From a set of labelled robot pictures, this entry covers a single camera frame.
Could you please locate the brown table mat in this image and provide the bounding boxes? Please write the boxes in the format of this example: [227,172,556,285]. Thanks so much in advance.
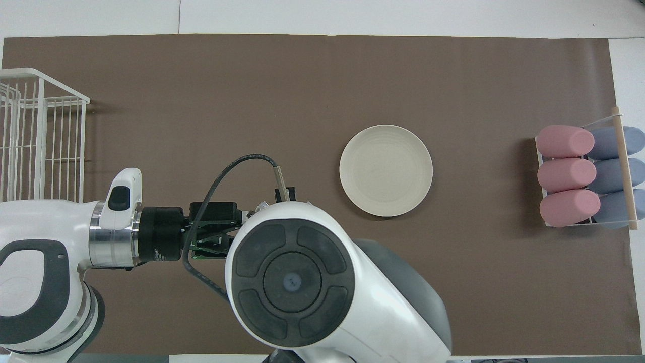
[0,34,628,356]

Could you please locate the pink plastic cup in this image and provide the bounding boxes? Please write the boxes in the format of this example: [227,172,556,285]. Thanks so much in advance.
[536,125,595,158]
[537,158,597,194]
[540,189,601,228]

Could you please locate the white wire dish rack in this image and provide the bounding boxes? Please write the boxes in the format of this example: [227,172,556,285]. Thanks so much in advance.
[0,68,90,202]

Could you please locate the cup rack with wooden handle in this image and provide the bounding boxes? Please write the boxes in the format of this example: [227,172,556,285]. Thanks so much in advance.
[535,107,639,231]

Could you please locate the cream round plate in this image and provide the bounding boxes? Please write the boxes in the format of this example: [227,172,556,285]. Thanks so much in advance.
[339,125,433,218]

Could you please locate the blue plastic cup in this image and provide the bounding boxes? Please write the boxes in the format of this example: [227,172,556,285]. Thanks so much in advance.
[587,126,645,160]
[595,189,645,230]
[590,158,645,194]

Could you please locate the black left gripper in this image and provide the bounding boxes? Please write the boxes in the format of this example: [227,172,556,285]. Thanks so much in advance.
[139,202,250,263]

